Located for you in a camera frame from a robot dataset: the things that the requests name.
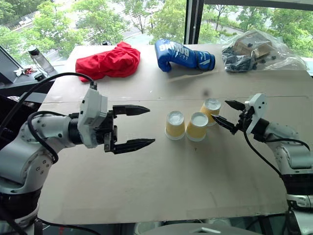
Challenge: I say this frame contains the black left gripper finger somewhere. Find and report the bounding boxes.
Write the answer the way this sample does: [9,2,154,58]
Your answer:
[112,105,151,117]
[113,138,156,155]

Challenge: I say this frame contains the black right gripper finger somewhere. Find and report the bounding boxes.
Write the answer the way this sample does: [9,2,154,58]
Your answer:
[224,99,246,112]
[211,115,238,134]

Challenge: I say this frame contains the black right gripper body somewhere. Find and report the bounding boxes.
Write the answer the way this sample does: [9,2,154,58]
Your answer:
[234,109,255,136]

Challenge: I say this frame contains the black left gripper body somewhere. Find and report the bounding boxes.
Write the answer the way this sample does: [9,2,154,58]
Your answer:
[94,110,118,153]

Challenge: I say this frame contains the yellow paper cup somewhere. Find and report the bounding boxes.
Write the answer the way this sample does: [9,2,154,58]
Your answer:
[185,112,209,142]
[200,97,222,127]
[164,110,186,141]

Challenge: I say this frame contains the red cloth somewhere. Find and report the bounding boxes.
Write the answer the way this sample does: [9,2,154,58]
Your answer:
[75,41,141,82]

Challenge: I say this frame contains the clear plastic bag of parts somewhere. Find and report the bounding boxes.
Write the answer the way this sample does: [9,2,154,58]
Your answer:
[221,30,308,73]

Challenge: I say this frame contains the blue boxing glove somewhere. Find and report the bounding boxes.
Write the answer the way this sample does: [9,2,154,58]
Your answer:
[154,39,216,72]

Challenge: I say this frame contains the clear water bottle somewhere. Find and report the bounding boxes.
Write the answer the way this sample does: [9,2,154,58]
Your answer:
[27,46,56,74]

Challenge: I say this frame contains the dark side desk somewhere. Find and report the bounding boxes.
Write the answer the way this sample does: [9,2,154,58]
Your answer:
[0,45,57,103]

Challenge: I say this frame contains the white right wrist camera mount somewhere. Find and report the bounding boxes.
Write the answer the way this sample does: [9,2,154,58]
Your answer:
[244,93,267,136]

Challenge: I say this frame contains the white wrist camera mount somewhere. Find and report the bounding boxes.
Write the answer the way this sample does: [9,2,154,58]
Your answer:
[77,88,109,149]
[244,93,267,136]

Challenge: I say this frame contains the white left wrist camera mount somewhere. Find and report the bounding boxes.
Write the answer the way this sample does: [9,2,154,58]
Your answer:
[77,88,109,149]

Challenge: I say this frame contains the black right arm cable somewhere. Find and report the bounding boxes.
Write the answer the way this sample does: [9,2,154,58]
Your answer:
[242,117,311,177]

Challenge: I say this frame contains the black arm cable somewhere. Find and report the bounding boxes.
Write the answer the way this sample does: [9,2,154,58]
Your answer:
[0,72,98,165]
[242,117,311,177]

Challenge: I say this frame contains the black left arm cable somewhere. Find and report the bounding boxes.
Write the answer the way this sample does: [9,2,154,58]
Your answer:
[0,72,98,165]

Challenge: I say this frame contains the black window frame post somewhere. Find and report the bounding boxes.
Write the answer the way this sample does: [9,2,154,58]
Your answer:
[182,0,205,46]

